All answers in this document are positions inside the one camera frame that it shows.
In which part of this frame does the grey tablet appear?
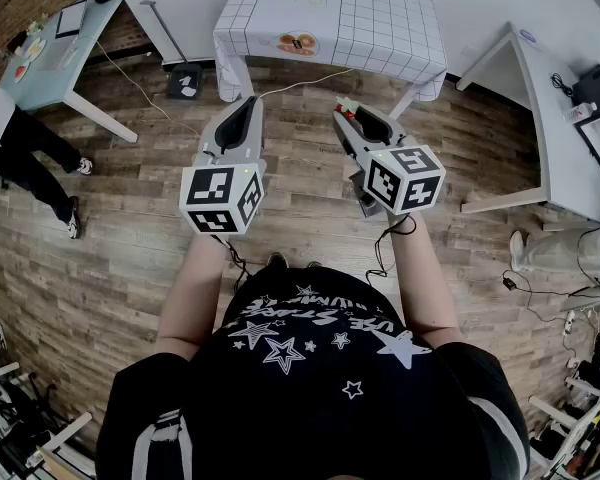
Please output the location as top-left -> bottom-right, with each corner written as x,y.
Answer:
54,0 -> 90,40

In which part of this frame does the black floor cable with adapter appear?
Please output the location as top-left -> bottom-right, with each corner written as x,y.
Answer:
501,269 -> 594,325

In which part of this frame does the table with white grid cloth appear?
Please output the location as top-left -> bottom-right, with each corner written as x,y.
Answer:
212,0 -> 449,119

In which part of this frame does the clear plastic bottle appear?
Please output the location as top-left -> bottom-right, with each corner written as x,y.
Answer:
562,101 -> 599,121

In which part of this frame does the hand-held gripper black cable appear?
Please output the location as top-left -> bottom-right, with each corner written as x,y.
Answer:
210,234 -> 255,292
363,211 -> 418,280

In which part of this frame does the left hand-held gripper black cable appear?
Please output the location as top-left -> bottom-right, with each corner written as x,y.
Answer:
210,234 -> 255,292

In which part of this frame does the light blue table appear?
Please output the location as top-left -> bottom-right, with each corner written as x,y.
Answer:
0,0 -> 140,145

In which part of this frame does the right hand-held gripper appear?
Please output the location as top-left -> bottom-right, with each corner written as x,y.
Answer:
332,104 -> 447,219

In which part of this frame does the pile of equipment and cables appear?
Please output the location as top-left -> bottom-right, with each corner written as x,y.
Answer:
527,327 -> 600,480

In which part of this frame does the coiled black desk cable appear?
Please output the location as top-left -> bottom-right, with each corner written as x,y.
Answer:
551,71 -> 577,100

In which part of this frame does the thin white floor cable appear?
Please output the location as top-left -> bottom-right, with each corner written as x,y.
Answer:
95,41 -> 355,139

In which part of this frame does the white metal rack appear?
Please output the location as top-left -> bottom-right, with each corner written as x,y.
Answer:
0,360 -> 94,480

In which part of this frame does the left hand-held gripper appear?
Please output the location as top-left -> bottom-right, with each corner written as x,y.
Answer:
178,96 -> 268,235

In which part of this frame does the person's black star-print shirt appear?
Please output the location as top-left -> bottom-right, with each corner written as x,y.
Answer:
94,265 -> 532,480

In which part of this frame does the white desk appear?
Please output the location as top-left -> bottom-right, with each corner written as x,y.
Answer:
455,21 -> 600,225

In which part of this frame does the person's left forearm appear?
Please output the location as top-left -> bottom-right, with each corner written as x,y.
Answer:
155,231 -> 232,362

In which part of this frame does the right hand-held gripper black cable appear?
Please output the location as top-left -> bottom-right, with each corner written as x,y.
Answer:
363,211 -> 418,280

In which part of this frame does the person's right forearm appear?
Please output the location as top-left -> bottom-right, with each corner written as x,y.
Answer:
385,211 -> 462,345

